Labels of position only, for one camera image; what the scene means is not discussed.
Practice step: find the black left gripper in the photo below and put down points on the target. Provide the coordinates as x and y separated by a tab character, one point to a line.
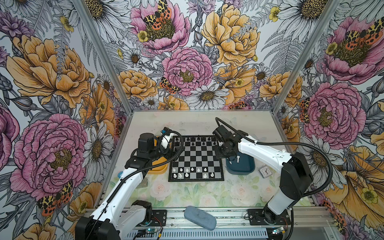
169	151

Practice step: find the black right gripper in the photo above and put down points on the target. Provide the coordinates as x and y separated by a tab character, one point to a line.
219	154

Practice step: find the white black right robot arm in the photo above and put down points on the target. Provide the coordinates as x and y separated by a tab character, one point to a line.
295	173

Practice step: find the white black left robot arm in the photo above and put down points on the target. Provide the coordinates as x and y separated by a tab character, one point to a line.
113	205

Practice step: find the yellow plastic tray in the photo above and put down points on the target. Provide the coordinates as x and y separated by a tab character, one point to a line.
159	152

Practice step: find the teal plastic tray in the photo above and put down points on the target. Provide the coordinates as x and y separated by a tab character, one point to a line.
240	165

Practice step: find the black white chessboard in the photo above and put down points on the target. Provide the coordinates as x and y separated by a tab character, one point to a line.
198	161

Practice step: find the small white square clock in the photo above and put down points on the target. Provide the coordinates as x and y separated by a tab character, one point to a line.
265	172

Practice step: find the grey blue oval pouch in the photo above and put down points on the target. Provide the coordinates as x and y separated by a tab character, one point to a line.
200	218

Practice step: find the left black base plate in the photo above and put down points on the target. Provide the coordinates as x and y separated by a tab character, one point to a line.
158	219

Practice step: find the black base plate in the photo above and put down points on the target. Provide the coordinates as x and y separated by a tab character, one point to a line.
261	217
158	219

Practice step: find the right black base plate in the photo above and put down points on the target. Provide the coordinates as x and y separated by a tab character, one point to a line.
261	217

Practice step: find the aluminium front rail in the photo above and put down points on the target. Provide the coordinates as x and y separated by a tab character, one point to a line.
226	218

